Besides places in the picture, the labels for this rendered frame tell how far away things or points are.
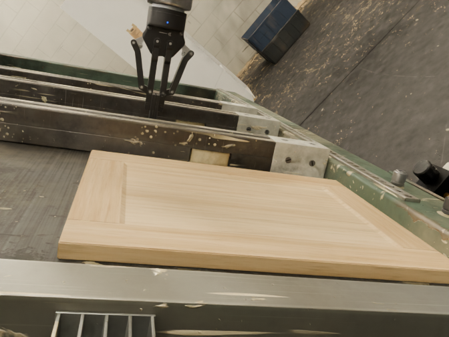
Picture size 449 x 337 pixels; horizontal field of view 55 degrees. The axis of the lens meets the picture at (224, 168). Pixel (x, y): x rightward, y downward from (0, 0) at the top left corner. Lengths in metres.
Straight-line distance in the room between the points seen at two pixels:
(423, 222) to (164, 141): 0.48
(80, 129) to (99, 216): 0.35
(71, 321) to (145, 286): 0.06
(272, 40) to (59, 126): 4.24
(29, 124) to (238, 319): 0.61
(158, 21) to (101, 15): 3.69
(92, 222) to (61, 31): 5.63
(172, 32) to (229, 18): 5.05
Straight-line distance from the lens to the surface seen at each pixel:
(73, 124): 0.85
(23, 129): 0.87
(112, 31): 4.55
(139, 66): 0.89
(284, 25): 4.99
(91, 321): 0.34
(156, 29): 0.89
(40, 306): 0.34
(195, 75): 4.57
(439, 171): 0.98
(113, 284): 0.35
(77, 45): 6.06
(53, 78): 1.42
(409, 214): 0.72
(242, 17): 5.95
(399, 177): 0.84
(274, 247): 0.51
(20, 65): 2.21
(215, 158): 0.88
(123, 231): 0.49
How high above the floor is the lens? 1.37
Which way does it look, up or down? 20 degrees down
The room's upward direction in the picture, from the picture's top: 52 degrees counter-clockwise
